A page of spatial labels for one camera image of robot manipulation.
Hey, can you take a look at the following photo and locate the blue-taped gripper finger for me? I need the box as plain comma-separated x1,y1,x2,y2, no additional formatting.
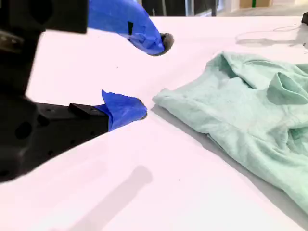
36,89,148,161
88,0,174,56

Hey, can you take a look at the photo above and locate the pale green T-shirt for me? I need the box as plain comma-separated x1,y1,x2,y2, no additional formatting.
152,51,308,216

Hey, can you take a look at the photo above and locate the brown cardboard box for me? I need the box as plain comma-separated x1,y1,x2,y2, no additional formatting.
239,0,274,8

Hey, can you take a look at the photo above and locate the thin white cable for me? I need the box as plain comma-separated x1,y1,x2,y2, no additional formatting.
235,25,301,40

